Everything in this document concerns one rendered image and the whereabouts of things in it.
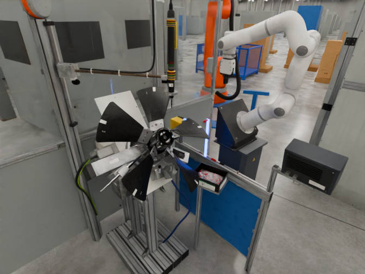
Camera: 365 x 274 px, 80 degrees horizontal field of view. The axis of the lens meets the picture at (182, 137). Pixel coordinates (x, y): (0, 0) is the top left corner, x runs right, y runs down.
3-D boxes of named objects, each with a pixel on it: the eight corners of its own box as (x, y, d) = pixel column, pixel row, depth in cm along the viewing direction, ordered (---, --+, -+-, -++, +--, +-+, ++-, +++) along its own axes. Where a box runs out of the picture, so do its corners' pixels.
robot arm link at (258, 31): (262, 36, 117) (216, 54, 139) (274, 35, 127) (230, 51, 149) (259, 18, 115) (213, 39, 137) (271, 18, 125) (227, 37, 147)
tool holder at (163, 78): (160, 94, 121) (159, 76, 116) (163, 91, 127) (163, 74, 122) (176, 96, 119) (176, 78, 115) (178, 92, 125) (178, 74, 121)
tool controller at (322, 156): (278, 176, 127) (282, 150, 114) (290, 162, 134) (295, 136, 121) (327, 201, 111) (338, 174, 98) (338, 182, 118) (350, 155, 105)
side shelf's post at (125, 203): (125, 222, 221) (114, 153, 180) (128, 219, 223) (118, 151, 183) (127, 224, 218) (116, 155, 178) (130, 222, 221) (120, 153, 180)
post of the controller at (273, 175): (265, 191, 140) (272, 166, 131) (268, 188, 142) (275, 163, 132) (270, 193, 138) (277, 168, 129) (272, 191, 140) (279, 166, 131)
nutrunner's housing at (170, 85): (167, 98, 123) (165, 2, 101) (169, 96, 126) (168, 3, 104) (174, 99, 122) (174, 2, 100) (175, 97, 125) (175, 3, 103)
